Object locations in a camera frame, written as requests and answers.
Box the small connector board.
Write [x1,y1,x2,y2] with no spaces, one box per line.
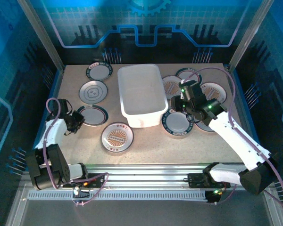
[72,185,91,203]

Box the white plastic bin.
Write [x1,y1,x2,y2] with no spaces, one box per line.
[117,64,169,129]

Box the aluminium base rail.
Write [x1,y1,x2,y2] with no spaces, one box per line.
[21,163,274,190]

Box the green red rim plate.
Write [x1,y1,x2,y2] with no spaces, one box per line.
[76,105,108,127]
[175,67,203,85]

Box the green rim text plate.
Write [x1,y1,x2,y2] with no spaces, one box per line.
[164,108,194,139]
[85,61,113,82]

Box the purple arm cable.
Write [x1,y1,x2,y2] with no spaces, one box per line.
[180,67,283,208]
[42,97,109,208]

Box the orange sunburst plate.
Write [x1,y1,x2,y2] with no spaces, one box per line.
[161,75,187,101]
[193,117,216,133]
[199,81,227,104]
[101,122,134,153]

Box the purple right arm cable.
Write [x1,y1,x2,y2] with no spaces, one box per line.
[180,67,283,208]

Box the grey patterned plate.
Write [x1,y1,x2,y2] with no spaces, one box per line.
[79,80,108,104]

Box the black controller box green light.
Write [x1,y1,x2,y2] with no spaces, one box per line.
[205,189,225,204]

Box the white slotted cable duct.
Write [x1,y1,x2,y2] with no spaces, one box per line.
[27,190,208,201]

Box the aluminium frame post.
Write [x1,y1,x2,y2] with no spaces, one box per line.
[228,0,275,71]
[17,0,66,73]

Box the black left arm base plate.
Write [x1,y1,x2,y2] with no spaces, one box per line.
[62,173,106,189]

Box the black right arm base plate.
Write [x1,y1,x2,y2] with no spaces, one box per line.
[187,173,231,189]

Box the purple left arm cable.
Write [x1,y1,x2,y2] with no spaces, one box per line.
[42,97,109,208]

